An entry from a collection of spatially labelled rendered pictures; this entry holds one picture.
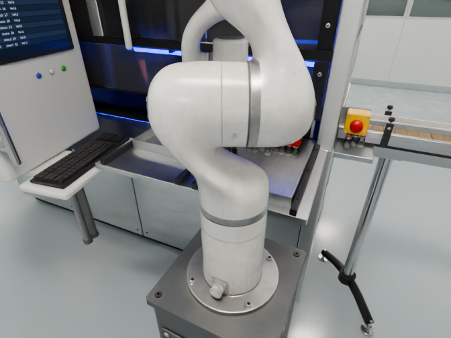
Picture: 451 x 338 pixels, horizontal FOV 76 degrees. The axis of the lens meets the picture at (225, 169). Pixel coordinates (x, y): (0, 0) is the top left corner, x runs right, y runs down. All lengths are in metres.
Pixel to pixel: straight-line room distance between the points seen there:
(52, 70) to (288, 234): 1.16
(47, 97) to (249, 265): 1.01
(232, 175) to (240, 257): 0.15
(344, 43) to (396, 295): 1.35
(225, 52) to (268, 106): 0.35
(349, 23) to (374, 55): 4.68
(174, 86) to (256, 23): 0.13
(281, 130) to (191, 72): 0.14
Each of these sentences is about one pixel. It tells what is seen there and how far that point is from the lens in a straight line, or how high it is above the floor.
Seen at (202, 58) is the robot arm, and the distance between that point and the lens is 0.72.
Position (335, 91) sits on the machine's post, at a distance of 1.02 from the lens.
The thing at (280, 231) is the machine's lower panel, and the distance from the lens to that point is 1.36.
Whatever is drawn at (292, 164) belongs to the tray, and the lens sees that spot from 0.97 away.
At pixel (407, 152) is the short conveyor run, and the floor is 0.88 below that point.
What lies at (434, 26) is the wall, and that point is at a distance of 5.67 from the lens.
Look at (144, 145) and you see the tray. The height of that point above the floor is 0.90.
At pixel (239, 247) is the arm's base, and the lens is 0.50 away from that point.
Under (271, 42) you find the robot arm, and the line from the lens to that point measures 0.39.
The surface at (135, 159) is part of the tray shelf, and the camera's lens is 1.02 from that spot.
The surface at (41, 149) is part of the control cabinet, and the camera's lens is 1.29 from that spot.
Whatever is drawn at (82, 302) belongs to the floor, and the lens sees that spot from 1.80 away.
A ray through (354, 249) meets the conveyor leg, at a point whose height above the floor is 0.33.
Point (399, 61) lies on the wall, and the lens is 5.69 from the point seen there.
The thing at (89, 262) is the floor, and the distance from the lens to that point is 1.97.
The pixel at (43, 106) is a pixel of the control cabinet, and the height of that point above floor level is 1.00.
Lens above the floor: 1.36
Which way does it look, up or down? 31 degrees down
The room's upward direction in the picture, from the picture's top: straight up
